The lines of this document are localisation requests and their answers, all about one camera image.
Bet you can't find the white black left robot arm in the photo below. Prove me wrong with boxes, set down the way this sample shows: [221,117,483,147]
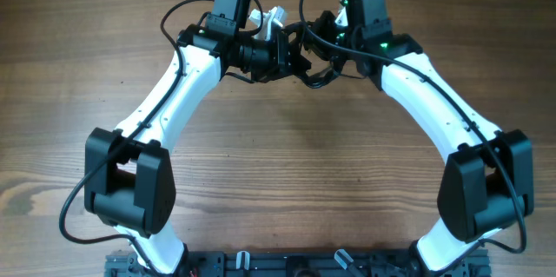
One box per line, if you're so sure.
[79,0,309,276]

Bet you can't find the black cable bundle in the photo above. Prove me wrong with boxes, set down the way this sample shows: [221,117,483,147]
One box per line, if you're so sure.
[295,29,348,90]

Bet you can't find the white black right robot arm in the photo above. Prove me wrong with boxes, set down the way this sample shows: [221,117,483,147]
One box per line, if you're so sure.
[301,0,534,276]

